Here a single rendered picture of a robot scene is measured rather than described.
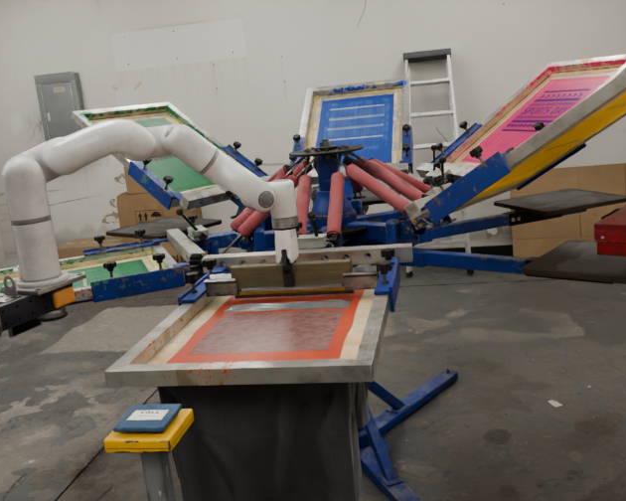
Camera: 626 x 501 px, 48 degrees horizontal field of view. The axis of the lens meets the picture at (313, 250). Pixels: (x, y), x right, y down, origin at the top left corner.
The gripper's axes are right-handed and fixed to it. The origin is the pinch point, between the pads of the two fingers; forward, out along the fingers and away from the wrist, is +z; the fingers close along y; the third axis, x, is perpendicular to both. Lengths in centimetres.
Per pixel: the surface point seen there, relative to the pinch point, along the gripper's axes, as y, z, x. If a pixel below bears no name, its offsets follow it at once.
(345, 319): 21.8, 6.0, 18.3
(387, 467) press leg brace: -53, 92, 17
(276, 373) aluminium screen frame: 61, 4, 9
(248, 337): 33.0, 6.0, -4.5
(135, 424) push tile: 82, 5, -13
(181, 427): 79, 7, -5
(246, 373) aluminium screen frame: 61, 4, 3
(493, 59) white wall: -412, -63, 88
